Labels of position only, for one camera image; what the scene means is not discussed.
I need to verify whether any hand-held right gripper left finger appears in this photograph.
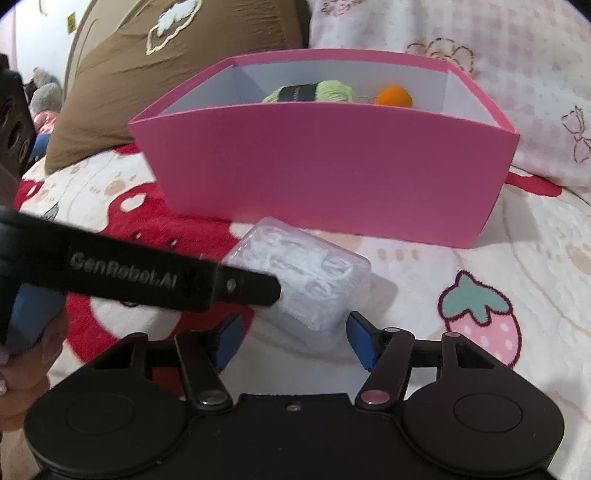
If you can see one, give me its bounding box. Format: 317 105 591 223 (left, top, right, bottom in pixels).
95 313 244 411

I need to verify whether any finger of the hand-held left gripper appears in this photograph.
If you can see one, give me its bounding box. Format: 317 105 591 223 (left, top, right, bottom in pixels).
211 262 283 308

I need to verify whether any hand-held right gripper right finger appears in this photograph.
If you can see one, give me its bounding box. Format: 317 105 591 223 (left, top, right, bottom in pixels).
346 311 498 409

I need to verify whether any clear plastic case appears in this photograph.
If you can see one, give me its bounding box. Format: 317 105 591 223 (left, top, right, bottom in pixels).
222 217 372 354

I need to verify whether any pink cardboard box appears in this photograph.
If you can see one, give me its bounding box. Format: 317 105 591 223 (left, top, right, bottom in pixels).
128 48 520 250

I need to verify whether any green yarn ball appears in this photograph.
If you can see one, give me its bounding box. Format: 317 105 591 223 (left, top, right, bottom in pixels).
262 80 356 104

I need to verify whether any orange makeup sponge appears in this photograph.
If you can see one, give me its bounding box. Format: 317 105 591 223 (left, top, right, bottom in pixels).
374 85 414 108

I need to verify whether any person's left hand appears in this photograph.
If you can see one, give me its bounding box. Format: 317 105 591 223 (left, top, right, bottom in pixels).
0 305 71 417

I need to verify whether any pink plush toy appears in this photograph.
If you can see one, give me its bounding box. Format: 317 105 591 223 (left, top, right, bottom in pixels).
32 111 61 136

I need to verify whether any brown embroidered pillow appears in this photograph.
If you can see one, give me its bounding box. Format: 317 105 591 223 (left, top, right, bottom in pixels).
45 0 310 174

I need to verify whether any black cabinet with round holes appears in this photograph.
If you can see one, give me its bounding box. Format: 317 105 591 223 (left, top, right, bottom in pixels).
0 53 38 183

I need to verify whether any bear printed blanket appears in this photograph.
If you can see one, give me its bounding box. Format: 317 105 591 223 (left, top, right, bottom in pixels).
0 143 591 462

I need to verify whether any grey plush toy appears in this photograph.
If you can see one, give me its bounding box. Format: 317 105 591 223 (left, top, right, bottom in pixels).
28 67 64 116

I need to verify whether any pink checked pillow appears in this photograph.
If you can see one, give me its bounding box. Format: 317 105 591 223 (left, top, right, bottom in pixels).
302 0 591 188

